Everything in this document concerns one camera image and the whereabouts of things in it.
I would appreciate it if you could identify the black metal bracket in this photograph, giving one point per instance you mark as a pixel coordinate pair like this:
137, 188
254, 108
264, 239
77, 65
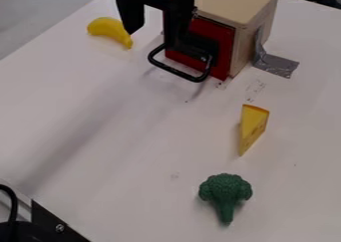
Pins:
44, 229

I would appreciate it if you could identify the yellow toy cheese wedge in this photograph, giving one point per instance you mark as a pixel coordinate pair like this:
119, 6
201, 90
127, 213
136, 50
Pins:
252, 126

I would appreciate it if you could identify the green toy broccoli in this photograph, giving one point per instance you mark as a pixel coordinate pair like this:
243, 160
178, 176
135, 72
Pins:
225, 190

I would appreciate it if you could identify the yellow toy banana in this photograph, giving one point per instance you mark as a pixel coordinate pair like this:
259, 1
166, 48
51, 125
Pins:
111, 29

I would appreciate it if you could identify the grey tape strip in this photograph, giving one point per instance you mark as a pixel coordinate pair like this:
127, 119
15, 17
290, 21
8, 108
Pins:
274, 62

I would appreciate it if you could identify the beige cabinet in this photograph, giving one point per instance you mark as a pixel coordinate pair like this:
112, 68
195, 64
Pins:
248, 10

